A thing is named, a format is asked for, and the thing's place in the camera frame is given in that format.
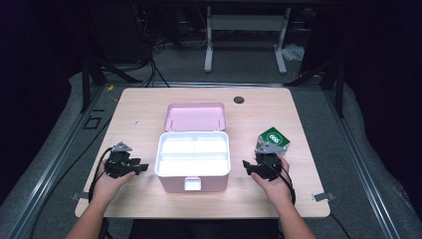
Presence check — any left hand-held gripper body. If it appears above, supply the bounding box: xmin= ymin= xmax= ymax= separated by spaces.
xmin=104 ymin=141 xmax=134 ymax=179

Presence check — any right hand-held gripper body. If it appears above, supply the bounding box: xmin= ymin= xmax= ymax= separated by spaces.
xmin=254 ymin=141 xmax=288 ymax=182

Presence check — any green and white carton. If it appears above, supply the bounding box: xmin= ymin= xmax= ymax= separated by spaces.
xmin=258 ymin=126 xmax=292 ymax=154

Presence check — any white divided tray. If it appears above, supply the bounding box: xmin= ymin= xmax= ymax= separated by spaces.
xmin=154 ymin=130 xmax=232 ymax=177

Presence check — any pink storage box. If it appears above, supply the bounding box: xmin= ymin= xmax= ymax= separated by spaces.
xmin=153 ymin=102 xmax=232 ymax=194

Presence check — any person's left hand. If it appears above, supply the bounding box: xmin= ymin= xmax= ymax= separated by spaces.
xmin=91 ymin=160 xmax=136 ymax=204

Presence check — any person's right hand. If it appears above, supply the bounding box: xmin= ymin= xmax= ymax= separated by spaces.
xmin=251 ymin=158 xmax=295 ymax=207

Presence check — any grey tape strip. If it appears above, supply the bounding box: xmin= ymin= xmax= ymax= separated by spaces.
xmin=70 ymin=191 xmax=90 ymax=202
xmin=312 ymin=191 xmax=336 ymax=202

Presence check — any person's dark clothing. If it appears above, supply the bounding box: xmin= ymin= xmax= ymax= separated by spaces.
xmin=127 ymin=218 xmax=281 ymax=239

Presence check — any black metal stand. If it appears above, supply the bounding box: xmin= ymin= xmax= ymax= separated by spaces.
xmin=81 ymin=57 xmax=143 ymax=114
xmin=287 ymin=54 xmax=346 ymax=118

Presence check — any clear plastic bag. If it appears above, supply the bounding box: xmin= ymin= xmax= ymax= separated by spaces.
xmin=282 ymin=43 xmax=306 ymax=63

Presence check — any left hand-held gripper cable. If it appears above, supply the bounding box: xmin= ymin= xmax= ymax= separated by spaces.
xmin=88 ymin=147 xmax=114 ymax=203

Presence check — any hand-held gripper cable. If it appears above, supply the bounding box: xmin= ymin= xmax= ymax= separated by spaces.
xmin=88 ymin=147 xmax=114 ymax=203
xmin=262 ymin=158 xmax=297 ymax=205

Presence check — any right hand-held gripper cable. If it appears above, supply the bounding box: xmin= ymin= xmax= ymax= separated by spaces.
xmin=262 ymin=158 xmax=297 ymax=205

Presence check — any black floor cable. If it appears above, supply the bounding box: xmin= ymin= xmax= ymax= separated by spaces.
xmin=28 ymin=117 xmax=113 ymax=239

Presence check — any bundle of black cables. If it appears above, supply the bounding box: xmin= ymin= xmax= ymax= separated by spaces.
xmin=130 ymin=36 xmax=171 ymax=89

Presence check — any white desk frame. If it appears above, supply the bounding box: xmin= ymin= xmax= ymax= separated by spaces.
xmin=203 ymin=5 xmax=292 ymax=75

